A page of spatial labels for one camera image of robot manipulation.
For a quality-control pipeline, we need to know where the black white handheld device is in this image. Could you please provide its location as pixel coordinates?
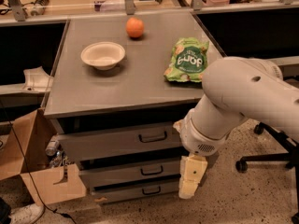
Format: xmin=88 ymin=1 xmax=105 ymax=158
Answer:
xmin=30 ymin=0 xmax=50 ymax=16

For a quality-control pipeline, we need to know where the brown cardboard box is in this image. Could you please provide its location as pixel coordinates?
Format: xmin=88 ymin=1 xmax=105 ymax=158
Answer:
xmin=0 ymin=109 xmax=87 ymax=205

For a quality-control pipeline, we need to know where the grey bottom drawer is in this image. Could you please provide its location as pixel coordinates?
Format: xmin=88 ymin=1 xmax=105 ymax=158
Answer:
xmin=91 ymin=178 xmax=178 ymax=204

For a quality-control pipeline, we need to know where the black office chair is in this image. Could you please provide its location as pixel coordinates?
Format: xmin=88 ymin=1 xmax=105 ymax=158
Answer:
xmin=235 ymin=121 xmax=299 ymax=224

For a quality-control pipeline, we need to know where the grey drawer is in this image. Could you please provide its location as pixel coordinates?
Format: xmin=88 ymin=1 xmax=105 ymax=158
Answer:
xmin=91 ymin=178 xmax=178 ymax=204
xmin=79 ymin=157 xmax=180 ymax=189
xmin=58 ymin=122 xmax=181 ymax=161

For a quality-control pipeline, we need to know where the metal can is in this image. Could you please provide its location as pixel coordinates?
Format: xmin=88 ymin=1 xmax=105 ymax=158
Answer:
xmin=45 ymin=140 xmax=59 ymax=157

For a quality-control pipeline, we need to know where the black floor cable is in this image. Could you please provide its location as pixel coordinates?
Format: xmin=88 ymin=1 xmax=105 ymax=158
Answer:
xmin=0 ymin=100 xmax=78 ymax=224

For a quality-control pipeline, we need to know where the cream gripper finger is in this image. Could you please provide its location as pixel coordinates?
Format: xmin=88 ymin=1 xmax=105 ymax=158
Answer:
xmin=178 ymin=179 xmax=198 ymax=199

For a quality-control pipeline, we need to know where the grey top drawer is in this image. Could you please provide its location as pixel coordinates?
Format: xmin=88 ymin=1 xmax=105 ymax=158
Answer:
xmin=58 ymin=122 xmax=181 ymax=161

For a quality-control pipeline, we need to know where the grey middle drawer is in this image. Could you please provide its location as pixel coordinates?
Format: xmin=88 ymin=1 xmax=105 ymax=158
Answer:
xmin=79 ymin=157 xmax=180 ymax=189

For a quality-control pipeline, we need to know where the white paper bowl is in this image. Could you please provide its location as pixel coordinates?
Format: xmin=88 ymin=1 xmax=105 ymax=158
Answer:
xmin=80 ymin=42 xmax=125 ymax=71

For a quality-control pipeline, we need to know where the orange fruit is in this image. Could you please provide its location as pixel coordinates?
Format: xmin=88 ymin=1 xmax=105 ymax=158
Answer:
xmin=126 ymin=18 xmax=144 ymax=38

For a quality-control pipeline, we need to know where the grey drawer cabinet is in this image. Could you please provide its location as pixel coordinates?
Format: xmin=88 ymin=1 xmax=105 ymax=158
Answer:
xmin=40 ymin=10 xmax=250 ymax=205

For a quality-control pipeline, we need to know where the white shoe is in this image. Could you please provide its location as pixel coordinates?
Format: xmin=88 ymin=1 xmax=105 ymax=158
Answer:
xmin=8 ymin=203 xmax=45 ymax=224

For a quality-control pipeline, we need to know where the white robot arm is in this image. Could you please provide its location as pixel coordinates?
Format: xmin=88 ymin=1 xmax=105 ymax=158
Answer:
xmin=174 ymin=57 xmax=299 ymax=199

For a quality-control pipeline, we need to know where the white plastic part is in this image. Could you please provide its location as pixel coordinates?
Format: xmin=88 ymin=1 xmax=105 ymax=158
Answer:
xmin=22 ymin=66 xmax=54 ymax=93

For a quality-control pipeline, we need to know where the green snack bag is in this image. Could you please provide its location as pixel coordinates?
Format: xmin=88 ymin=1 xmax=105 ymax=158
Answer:
xmin=164 ymin=37 xmax=209 ymax=83

